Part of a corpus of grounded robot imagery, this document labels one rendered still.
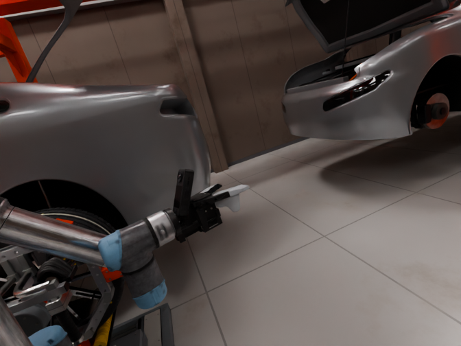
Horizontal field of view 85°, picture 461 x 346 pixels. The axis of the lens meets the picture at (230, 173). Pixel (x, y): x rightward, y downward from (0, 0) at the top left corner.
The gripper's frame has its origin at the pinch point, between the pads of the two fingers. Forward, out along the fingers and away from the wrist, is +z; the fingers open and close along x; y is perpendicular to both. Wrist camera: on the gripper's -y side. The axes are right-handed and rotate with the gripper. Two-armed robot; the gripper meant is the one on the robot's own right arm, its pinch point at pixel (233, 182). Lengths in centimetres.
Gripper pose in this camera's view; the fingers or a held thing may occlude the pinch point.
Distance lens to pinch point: 69.1
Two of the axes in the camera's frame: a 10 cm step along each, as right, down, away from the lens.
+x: 4.9, -0.2, -8.7
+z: 8.1, -3.6, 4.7
